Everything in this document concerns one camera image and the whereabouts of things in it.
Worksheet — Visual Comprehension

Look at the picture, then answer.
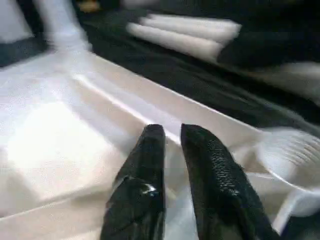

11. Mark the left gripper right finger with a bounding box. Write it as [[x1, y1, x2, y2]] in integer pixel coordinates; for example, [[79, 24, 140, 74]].
[[180, 122, 281, 240]]

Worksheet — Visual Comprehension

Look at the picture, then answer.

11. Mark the black table mat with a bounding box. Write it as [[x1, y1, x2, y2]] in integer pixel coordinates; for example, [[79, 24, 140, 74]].
[[0, 4, 320, 133]]

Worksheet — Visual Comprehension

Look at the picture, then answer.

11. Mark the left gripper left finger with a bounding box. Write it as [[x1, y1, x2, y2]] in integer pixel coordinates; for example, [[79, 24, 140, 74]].
[[101, 123, 167, 240]]

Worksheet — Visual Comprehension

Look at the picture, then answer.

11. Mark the white plastic table top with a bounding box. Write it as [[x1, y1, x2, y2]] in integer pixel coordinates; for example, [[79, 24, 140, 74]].
[[0, 49, 320, 240]]

